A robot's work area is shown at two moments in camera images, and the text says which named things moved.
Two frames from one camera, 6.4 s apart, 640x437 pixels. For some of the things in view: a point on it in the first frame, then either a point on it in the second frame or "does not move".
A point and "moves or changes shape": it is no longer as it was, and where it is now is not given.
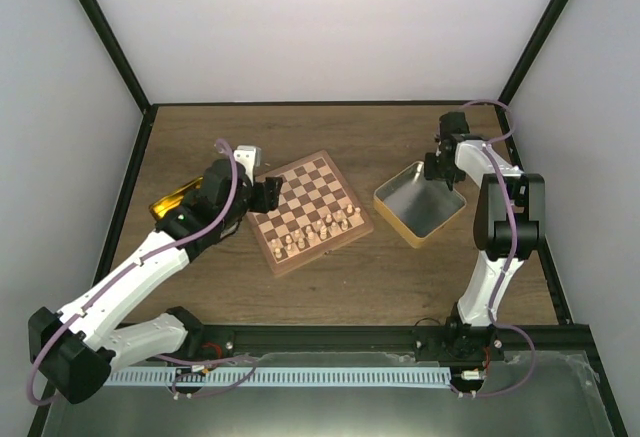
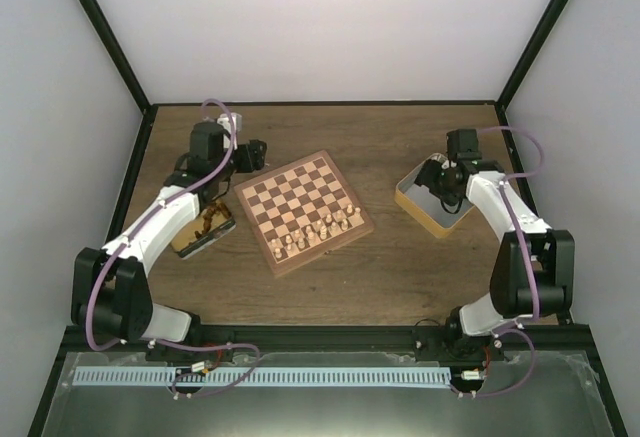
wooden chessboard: [318, 213] does not move
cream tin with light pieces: [418, 206] moves or changes shape
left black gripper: [268, 195] -> [252, 158]
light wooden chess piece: [312, 240] does not move
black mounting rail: [474, 346] does not move
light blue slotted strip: [278, 376] does not move
